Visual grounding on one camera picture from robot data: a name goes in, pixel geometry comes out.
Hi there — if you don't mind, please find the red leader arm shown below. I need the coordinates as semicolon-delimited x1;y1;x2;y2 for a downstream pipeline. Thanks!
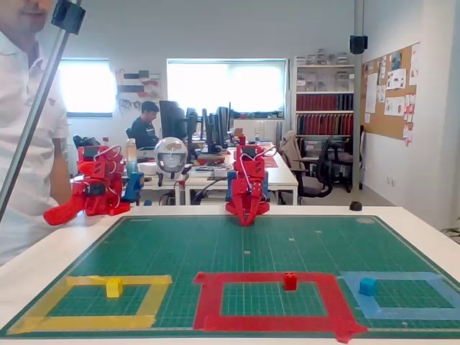
42;144;131;226

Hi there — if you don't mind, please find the person's left forearm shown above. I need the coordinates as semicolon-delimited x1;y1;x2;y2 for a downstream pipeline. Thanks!
49;136;73;206

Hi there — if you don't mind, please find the red tape square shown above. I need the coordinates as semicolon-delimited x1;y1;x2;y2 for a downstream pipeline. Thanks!
192;271;369;344

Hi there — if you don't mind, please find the blue toy brick cube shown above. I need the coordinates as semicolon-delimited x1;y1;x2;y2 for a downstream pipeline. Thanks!
359;277;377;297

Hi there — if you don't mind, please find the yellow toy brick cube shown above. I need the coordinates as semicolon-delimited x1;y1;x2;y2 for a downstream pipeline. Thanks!
106;277;124;298

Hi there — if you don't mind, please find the blue tape square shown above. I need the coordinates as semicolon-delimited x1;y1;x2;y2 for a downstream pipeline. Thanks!
337;271;460;321

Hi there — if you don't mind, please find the yellow tape square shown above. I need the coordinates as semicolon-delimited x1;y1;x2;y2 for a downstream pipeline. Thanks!
6;274;173;335

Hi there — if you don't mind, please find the white office desk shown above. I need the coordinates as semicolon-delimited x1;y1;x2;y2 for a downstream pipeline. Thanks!
136;145;300;206

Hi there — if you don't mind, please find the black office chair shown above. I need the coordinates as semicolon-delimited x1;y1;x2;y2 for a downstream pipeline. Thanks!
328;124;366;193
291;135;336;199

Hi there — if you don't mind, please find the beige jacket on chair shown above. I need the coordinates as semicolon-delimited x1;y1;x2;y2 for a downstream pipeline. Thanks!
280;129;302;170

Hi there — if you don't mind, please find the green cutting mat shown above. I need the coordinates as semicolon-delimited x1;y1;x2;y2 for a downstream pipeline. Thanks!
1;214;460;339

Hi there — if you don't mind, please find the white helmet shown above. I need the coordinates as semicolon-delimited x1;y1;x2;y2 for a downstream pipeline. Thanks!
154;137;188;180

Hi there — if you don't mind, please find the white round container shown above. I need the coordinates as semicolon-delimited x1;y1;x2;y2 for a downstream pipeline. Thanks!
137;161;160;178

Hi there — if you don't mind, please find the large black monitor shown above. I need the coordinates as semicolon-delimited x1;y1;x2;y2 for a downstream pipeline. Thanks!
159;100;188;144

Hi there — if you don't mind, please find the wide bright window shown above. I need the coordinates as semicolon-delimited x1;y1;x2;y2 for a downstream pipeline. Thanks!
166;58;289;118

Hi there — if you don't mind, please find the seated person in dark shirt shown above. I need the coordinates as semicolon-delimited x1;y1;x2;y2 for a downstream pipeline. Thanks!
126;100;162;150

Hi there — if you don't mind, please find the orange and teal bottle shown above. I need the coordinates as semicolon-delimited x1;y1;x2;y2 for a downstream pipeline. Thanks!
125;137;139;178

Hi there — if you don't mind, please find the white shelf with binders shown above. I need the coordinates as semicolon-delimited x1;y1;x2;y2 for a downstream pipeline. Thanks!
291;53;357;144

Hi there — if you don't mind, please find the vertical metal pole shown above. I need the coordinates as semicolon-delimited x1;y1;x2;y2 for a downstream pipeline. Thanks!
353;0;365;192

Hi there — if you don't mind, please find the cork pin board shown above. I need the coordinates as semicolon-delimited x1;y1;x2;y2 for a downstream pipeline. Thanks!
360;42;421;142

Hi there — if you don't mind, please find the black bag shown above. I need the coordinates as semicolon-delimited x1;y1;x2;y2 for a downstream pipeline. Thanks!
73;134;102;149

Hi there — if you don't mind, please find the small bright window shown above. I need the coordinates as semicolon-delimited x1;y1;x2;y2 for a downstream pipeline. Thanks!
57;58;118;119

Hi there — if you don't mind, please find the black clamp on vertical pole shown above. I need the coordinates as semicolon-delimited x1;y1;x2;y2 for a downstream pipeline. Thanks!
349;34;369;55

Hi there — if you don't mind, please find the green plant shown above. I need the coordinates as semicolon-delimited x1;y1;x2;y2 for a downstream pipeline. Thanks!
441;225;460;246

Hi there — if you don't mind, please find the slanted metal pole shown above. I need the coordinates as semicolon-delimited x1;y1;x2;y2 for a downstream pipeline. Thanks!
0;0;83;221

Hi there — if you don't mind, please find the black clamp on slanted pole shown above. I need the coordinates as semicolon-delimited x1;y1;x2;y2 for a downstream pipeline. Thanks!
50;0;87;36

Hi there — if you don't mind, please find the person in white shirt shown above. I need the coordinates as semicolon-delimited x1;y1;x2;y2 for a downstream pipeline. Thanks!
0;0;73;267

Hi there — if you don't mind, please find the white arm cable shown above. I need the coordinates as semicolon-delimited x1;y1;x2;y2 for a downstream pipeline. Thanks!
239;146;278;192

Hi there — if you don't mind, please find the wall tool panel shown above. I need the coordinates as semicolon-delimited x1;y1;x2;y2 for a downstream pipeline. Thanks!
115;68;163;112

